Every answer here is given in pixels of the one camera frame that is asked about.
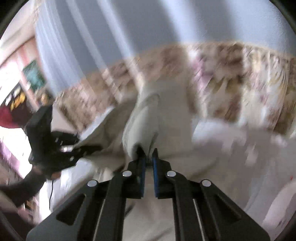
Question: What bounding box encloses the cream white garment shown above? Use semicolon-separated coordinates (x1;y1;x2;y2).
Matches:
76;81;247;177

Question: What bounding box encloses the black sleeved left forearm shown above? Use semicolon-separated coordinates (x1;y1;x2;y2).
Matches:
1;170;46;207

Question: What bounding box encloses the person's left hand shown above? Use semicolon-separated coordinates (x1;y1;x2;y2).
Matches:
32;166;62;180

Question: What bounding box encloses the red cloth item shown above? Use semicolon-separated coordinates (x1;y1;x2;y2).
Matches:
0;106;27;128

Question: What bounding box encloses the grey patterned bed sheet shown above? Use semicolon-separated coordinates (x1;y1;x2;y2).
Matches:
39;108;296;241

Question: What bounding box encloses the floral curtain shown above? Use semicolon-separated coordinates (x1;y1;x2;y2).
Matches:
54;42;295;138

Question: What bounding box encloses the thin black cable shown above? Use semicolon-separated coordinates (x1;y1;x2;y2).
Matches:
48;179;54;212

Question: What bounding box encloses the green wall picture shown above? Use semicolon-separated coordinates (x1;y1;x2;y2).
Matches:
22;60;46;92

